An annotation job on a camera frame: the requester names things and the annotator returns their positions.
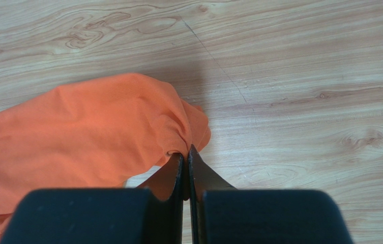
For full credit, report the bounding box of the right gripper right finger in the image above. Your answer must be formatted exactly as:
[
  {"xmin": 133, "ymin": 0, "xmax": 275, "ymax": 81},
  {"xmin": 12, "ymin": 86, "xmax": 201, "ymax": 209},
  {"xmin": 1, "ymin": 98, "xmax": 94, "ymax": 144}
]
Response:
[{"xmin": 188, "ymin": 146, "xmax": 352, "ymax": 243}]

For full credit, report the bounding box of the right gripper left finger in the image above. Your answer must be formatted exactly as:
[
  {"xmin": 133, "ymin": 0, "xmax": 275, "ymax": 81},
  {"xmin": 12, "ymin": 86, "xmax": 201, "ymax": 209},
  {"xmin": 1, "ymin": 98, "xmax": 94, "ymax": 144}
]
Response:
[{"xmin": 1, "ymin": 154, "xmax": 184, "ymax": 243}]

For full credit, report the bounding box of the orange t shirt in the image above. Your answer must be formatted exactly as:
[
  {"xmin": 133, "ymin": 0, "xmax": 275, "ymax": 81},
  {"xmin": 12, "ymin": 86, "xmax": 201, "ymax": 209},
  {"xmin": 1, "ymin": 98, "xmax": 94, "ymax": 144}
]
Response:
[{"xmin": 0, "ymin": 73, "xmax": 211, "ymax": 238}]

